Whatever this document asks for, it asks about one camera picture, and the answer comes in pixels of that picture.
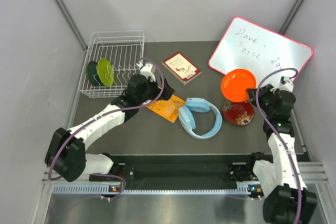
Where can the grey slotted cable duct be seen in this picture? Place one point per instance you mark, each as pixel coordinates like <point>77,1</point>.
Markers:
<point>106,189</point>

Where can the red and cream book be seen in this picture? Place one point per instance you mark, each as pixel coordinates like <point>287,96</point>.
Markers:
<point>181,67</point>

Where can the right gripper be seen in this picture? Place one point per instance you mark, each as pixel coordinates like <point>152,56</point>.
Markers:
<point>265,90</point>

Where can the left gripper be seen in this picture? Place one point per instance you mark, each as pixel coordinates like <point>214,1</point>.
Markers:
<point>167,92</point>

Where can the lime green plate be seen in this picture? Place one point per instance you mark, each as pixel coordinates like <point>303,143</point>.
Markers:
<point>105,72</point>

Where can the pink framed whiteboard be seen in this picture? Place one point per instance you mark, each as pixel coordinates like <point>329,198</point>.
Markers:
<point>246,45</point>

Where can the light blue headphones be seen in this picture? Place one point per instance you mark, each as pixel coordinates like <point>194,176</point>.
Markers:
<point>200,119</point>

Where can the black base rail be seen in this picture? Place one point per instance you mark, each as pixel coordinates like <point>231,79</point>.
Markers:
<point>179,172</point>

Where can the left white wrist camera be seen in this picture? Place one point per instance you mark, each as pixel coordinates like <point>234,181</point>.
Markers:
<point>147,70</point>

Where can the red floral plate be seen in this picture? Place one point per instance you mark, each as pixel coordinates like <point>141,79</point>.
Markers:
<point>238,113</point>

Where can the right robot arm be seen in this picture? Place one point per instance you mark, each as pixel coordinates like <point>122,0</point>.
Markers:
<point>287,199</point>

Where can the white wire dish rack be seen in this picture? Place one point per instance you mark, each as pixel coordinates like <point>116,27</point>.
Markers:
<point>122,49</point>

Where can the orange plate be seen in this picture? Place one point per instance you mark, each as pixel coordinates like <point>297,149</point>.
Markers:
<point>234,85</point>

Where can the orange book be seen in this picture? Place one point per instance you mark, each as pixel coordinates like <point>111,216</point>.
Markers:
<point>167,109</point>

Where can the dark teal plate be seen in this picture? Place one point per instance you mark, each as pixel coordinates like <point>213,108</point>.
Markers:
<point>92,73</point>

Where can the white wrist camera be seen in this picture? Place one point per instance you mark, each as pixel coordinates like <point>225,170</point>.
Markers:
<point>287,83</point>
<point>147,70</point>

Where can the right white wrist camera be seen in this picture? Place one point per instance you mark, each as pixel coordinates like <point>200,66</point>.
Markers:
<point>287,83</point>

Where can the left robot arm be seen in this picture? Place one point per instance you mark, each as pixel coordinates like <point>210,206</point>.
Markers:
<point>67,154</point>

